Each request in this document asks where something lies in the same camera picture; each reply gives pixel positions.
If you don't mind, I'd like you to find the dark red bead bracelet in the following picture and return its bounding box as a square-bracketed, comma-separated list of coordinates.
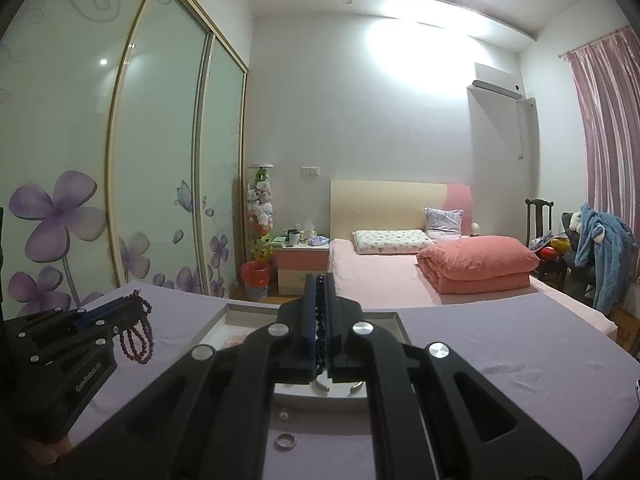
[117, 288, 155, 366]

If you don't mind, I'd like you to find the white jewelry tray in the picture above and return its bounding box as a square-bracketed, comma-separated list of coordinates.
[196, 301, 416, 401]

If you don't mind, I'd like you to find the red plastic bin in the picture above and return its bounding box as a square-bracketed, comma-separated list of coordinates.
[241, 261, 271, 300]

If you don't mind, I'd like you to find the purple table cloth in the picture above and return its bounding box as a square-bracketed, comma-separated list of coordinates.
[70, 284, 639, 479]

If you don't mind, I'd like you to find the pink bed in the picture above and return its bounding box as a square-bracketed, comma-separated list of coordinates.
[329, 238, 617, 338]

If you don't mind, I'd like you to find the folded salmon duvet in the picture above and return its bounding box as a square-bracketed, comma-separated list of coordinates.
[416, 235, 539, 295]

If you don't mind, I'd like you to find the pink beige nightstand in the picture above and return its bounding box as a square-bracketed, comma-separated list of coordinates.
[274, 244, 330, 296]

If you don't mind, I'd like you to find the white patterned pillow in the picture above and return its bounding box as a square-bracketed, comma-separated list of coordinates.
[352, 230, 435, 255]

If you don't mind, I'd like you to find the dark wooden chair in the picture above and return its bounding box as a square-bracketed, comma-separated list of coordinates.
[524, 198, 568, 290]

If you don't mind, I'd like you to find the tube of plush toys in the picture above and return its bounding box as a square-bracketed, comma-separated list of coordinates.
[245, 162, 273, 262]

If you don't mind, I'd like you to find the lavender floral pillow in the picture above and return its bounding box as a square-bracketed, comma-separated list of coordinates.
[424, 207, 464, 238]

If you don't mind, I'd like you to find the floral sliding wardrobe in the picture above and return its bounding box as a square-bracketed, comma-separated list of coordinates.
[1, 0, 247, 318]

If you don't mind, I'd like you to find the beige pink headboard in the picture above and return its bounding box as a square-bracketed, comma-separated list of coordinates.
[329, 180, 473, 240]

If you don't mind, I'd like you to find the blue garment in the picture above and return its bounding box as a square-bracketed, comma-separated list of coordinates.
[575, 204, 638, 315]

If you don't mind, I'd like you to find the white air conditioner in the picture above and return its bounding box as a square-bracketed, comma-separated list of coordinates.
[471, 63, 523, 100]

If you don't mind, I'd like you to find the pink curtain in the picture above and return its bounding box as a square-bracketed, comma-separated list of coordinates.
[563, 24, 640, 291]

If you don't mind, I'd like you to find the white wall socket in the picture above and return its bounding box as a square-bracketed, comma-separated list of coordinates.
[302, 167, 320, 177]

